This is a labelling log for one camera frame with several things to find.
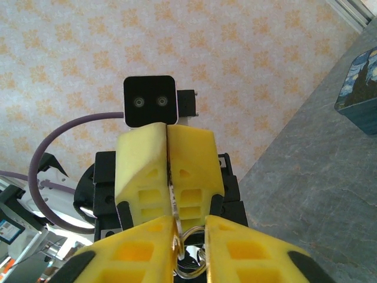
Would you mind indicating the aluminium frame post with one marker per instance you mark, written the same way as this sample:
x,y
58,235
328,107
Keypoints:
x,y
353,13

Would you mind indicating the starry night painted box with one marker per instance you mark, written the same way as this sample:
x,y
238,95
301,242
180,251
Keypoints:
x,y
360,94

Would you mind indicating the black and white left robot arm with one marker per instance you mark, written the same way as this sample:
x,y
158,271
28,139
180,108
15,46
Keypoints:
x,y
56,200

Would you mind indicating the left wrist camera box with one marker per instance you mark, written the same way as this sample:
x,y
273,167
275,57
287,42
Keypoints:
x,y
150,100

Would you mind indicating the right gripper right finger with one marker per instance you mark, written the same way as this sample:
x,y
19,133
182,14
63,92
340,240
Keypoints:
x,y
253,259

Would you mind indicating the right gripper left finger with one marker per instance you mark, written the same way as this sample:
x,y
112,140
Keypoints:
x,y
126,256

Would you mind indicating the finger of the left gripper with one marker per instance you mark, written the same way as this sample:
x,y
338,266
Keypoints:
x,y
141,165
194,165

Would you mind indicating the silver key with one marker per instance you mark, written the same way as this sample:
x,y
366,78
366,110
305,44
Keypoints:
x,y
174,206

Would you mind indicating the computer monitor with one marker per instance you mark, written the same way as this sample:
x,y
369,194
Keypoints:
x,y
9,230

